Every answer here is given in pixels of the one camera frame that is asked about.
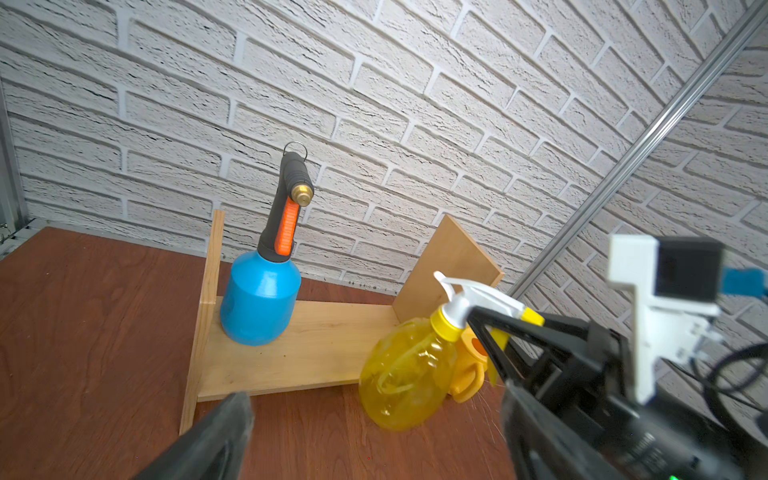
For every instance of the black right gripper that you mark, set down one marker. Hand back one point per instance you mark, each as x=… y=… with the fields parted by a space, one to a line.
x=575 y=369

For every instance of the blue pressure sprayer bottle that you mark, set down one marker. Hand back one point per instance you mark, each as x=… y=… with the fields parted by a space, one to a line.
x=263 y=286

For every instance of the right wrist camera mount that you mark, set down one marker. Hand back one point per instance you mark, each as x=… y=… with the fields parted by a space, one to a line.
x=675 y=283

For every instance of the yellow watering can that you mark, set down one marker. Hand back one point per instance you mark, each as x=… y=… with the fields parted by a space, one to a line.
x=473 y=368

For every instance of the yellow spray bottle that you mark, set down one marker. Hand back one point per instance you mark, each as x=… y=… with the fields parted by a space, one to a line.
x=407 y=375

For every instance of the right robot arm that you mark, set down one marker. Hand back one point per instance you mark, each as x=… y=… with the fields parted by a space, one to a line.
x=674 y=441

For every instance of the wooden shelf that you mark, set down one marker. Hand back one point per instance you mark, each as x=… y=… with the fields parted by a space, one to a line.
x=325 y=343

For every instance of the right aluminium corner post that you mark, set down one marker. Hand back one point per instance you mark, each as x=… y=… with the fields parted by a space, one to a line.
x=706 y=75

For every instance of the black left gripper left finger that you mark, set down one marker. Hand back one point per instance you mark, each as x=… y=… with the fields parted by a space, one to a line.
x=214 y=448

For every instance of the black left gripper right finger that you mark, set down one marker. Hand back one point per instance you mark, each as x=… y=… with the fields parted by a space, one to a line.
x=541 y=446

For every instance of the aluminium corner post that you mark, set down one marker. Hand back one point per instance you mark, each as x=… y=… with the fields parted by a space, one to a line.
x=706 y=75
x=14 y=211

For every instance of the left aluminium corner post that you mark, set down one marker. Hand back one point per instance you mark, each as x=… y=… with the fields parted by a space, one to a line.
x=14 y=211

